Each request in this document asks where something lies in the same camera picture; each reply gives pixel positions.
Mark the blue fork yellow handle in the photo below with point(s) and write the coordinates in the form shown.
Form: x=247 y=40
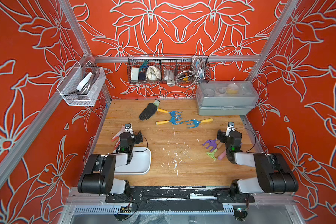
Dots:
x=193 y=123

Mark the purple fork pink handle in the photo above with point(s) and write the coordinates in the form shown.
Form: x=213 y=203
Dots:
x=212 y=144

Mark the blue rake yellow handle middle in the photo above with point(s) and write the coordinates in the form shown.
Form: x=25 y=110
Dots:
x=173 y=120

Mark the green rake wooden handle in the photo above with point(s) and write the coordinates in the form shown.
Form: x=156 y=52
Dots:
x=211 y=153

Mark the purple rake pink handle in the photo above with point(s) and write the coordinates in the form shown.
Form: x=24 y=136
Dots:
x=222 y=155

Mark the blue rake yellow handle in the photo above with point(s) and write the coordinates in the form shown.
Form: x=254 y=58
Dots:
x=173 y=120
x=172 y=113

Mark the white cloth in basket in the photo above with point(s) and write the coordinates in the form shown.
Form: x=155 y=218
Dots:
x=153 y=74

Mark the white wire side basket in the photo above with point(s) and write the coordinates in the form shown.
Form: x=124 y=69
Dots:
x=89 y=94

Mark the black wire wall basket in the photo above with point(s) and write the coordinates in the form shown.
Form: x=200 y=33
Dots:
x=176 y=70

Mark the white box in basket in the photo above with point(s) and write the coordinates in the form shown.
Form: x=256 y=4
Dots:
x=134 y=74

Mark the grey plastic tool box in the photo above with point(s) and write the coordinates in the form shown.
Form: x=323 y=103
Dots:
x=226 y=98

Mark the blue rake yellow handle rear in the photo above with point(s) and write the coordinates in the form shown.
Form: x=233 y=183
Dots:
x=172 y=113

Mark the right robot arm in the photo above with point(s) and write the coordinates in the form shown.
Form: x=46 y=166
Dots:
x=273 y=175

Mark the black work glove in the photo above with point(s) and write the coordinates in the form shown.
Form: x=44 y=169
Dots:
x=150 y=110

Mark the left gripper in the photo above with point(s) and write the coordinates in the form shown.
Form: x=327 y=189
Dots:
x=124 y=136

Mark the red white work glove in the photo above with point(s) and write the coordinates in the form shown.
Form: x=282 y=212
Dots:
x=116 y=138

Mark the white device in side basket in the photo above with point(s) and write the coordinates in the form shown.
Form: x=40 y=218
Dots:
x=84 y=81

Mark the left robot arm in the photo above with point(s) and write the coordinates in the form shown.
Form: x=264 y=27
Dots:
x=99 y=171

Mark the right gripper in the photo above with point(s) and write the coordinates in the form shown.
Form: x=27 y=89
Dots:
x=232 y=136

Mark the white oval storage tray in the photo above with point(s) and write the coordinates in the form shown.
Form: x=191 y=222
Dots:
x=139 y=165

